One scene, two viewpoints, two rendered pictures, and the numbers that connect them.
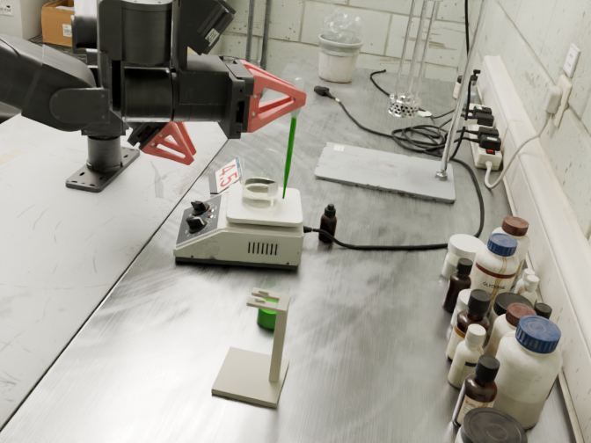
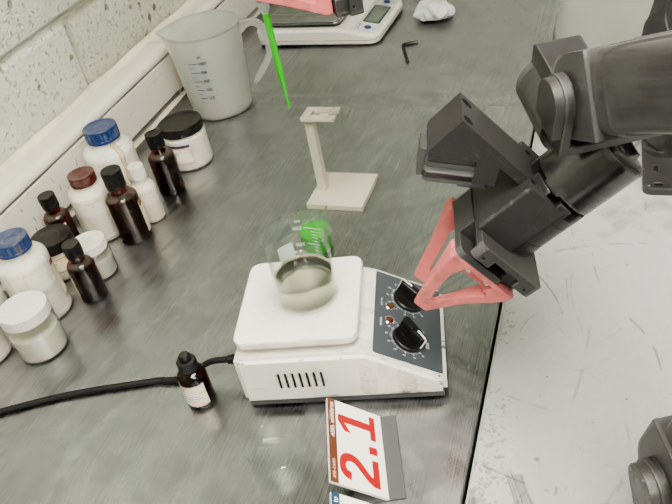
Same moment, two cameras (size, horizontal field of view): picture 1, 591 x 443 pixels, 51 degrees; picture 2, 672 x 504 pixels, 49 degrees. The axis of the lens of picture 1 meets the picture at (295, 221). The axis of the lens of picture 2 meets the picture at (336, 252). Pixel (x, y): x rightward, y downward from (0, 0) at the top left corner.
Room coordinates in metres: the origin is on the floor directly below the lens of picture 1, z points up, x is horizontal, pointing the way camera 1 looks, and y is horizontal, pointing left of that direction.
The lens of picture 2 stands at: (1.40, 0.26, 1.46)
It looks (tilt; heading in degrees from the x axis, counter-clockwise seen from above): 38 degrees down; 198
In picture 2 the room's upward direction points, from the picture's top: 12 degrees counter-clockwise
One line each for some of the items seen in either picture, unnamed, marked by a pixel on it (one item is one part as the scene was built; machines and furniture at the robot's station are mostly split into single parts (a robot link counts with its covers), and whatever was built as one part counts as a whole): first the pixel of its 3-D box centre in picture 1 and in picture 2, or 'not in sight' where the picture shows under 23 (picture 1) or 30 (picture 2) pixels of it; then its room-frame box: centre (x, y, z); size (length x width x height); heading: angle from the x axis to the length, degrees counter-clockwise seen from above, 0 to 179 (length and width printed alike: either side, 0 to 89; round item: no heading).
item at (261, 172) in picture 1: (259, 180); (304, 266); (0.88, 0.06, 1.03); 0.07 x 0.06 x 0.08; 86
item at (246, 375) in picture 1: (255, 337); (335, 153); (0.58, 0.03, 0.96); 0.08 x 0.08 x 0.13; 83
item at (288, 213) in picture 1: (264, 204); (301, 300); (0.89, 0.05, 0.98); 0.12 x 0.12 x 0.01; 6
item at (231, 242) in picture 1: (246, 226); (333, 330); (0.88, 0.08, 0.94); 0.22 x 0.13 x 0.08; 96
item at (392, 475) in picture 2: not in sight; (364, 446); (1.01, 0.13, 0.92); 0.09 x 0.06 x 0.04; 13
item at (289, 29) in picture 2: not in sight; (330, 17); (-0.02, -0.10, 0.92); 0.26 x 0.19 x 0.05; 80
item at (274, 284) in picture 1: (272, 303); (314, 228); (0.70, 0.02, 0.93); 0.04 x 0.04 x 0.06
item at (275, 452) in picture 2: not in sight; (276, 452); (1.01, 0.04, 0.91); 0.06 x 0.06 x 0.02
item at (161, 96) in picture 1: (146, 89); not in sight; (0.63, 0.17, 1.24); 0.07 x 0.06 x 0.07; 113
